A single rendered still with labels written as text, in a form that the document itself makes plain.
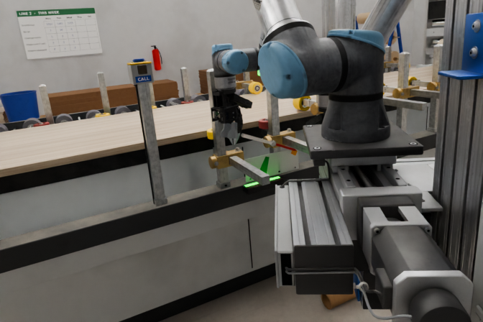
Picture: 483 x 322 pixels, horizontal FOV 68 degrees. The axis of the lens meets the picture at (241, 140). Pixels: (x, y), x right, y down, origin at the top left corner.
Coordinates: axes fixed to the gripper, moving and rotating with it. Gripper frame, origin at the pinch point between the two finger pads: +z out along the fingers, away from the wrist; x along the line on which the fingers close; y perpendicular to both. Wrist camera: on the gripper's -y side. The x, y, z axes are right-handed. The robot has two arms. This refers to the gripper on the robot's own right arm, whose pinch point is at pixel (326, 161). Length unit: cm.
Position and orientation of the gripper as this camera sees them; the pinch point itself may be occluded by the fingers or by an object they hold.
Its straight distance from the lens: 133.1
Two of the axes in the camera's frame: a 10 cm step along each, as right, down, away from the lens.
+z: 0.8, 9.6, 2.6
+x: 9.0, -1.9, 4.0
